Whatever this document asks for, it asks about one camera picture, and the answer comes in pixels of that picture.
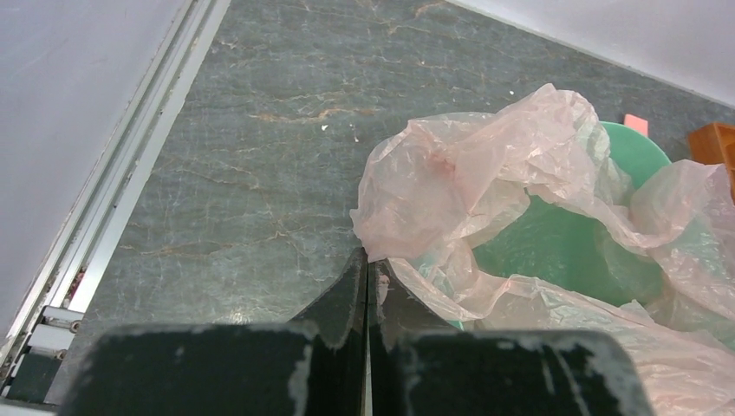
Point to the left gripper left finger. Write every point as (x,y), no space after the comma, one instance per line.
(312,364)

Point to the translucent pink plastic trash bag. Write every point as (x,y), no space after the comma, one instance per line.
(408,198)

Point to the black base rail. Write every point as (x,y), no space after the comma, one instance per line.
(34,362)

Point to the salmon pink cloth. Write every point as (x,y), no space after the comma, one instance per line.
(636,123)

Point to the green plastic trash bin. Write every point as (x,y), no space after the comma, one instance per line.
(595,215)

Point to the orange compartment tray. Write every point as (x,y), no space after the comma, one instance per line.
(714,144)

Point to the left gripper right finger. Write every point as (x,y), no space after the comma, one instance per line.
(423,365)

